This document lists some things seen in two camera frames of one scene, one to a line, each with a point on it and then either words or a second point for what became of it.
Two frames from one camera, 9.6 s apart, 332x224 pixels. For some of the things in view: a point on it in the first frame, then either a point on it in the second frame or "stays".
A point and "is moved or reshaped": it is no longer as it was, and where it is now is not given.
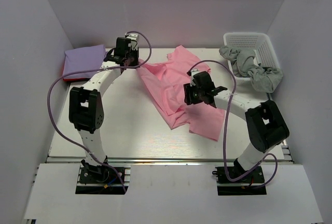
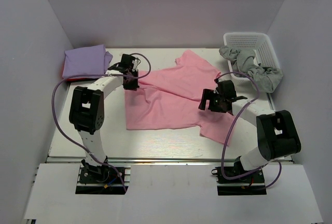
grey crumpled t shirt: x=264 y=79 stays
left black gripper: x=128 y=61 -> x=131 y=82
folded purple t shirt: x=83 y=59 stays
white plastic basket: x=260 y=43 stays
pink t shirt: x=166 y=80 is moved or reshaped
